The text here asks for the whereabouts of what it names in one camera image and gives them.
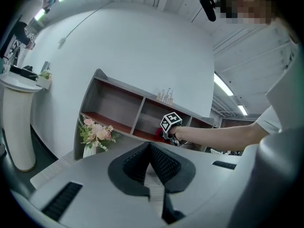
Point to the white wall conduit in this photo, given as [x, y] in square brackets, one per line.
[61, 42]

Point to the white vase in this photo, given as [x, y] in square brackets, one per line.
[89, 152]

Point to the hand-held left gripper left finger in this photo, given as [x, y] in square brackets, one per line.
[95, 189]

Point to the wooden holder with cards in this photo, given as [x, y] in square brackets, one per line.
[165, 96]

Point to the grey wooden wall shelf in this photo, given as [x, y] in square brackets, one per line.
[114, 106]

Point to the person's head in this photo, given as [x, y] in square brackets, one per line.
[247, 3]

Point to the white round pedestal table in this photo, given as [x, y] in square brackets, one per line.
[19, 127]

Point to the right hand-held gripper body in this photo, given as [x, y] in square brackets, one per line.
[171, 121]

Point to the pink flower bouquet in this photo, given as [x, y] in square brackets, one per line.
[98, 133]

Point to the white flower box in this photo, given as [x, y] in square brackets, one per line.
[44, 81]

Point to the person's right forearm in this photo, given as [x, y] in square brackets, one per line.
[213, 139]

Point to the red cloth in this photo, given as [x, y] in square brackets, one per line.
[158, 133]

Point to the black flat device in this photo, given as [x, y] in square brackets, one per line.
[22, 71]

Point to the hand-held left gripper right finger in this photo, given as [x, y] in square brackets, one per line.
[204, 172]

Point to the black head-mounted camera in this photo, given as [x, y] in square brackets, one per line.
[208, 5]

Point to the grey wooden desk with shelves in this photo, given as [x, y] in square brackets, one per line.
[54, 170]

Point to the person's white shirt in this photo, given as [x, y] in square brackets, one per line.
[285, 98]

